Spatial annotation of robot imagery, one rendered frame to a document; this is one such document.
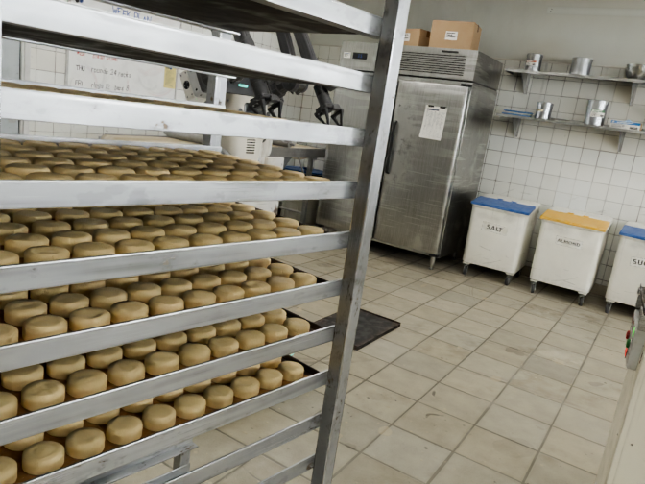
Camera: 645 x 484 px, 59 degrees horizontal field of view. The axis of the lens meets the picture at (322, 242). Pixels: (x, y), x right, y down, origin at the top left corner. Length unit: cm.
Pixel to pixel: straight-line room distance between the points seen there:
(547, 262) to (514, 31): 234
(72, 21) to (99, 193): 18
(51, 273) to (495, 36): 588
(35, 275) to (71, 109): 18
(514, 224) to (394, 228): 113
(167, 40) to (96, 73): 440
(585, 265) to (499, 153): 151
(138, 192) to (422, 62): 501
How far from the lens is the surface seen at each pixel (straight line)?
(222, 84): 130
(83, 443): 87
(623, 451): 214
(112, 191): 70
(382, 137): 98
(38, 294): 89
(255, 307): 89
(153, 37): 71
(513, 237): 552
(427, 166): 544
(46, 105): 66
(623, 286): 543
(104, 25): 68
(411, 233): 554
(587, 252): 541
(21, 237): 80
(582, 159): 602
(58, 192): 67
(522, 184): 612
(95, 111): 68
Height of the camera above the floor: 136
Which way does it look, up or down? 13 degrees down
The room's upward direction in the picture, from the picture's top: 8 degrees clockwise
